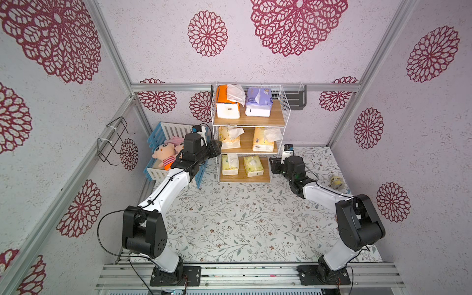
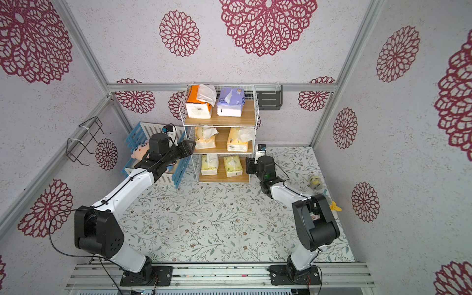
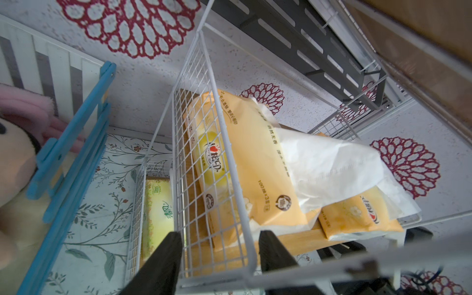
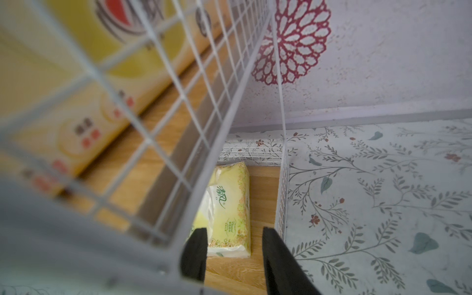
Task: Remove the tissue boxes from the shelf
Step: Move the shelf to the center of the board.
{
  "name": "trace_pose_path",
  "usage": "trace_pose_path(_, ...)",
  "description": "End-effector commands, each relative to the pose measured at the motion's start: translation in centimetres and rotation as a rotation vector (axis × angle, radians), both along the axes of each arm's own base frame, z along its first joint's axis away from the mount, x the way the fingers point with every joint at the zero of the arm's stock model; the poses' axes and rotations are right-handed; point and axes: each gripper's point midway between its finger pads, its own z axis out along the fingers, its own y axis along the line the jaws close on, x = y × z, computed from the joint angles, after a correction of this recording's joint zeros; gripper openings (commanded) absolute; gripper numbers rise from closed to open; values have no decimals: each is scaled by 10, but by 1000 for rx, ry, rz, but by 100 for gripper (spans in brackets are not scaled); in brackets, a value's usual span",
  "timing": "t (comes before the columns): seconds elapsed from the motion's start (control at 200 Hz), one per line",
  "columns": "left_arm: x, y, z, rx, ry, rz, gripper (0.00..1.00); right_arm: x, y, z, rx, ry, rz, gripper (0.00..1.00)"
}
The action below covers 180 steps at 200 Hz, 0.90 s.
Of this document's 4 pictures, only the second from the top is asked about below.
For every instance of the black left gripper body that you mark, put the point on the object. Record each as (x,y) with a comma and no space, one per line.
(182,150)

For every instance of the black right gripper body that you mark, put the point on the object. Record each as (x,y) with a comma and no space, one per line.
(251,166)

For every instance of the yellow tissue pack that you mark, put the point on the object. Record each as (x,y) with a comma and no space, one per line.
(239,139)
(205,137)

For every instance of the orange tissue pack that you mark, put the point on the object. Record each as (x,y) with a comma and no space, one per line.
(200,101)

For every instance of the purple tissue pack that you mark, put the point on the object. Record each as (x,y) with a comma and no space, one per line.
(230,102)

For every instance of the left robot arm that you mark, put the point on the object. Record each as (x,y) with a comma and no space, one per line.
(97,229)

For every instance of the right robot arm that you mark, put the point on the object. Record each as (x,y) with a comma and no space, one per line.
(315,223)

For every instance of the green tissue pack left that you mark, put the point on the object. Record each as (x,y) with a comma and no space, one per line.
(210,164)

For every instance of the green tissue pack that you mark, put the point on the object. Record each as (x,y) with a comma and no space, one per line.
(210,164)
(232,166)

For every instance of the green tissue pack right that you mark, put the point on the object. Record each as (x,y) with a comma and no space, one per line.
(232,166)

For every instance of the blue white slatted crate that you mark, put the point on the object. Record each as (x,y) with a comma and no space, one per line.
(158,159)

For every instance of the pink doll plush left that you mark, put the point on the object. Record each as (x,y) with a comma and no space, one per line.
(140,151)

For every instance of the yellow grey penguin plush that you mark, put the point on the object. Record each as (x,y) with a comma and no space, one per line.
(315,183)

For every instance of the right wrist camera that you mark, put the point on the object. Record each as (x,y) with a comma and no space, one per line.
(261,151)

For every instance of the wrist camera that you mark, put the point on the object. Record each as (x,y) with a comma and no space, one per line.
(261,151)
(171,131)

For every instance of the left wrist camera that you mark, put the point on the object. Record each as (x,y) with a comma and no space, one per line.
(171,131)

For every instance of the white wire three-tier shelf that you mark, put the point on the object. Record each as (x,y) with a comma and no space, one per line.
(223,124)

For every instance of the dark grey wall shelf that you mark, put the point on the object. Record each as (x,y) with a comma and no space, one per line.
(270,99)

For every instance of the black wire wall rack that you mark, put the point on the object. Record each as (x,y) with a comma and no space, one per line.
(88,133)

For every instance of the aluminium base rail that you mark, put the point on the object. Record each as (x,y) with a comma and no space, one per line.
(198,276)

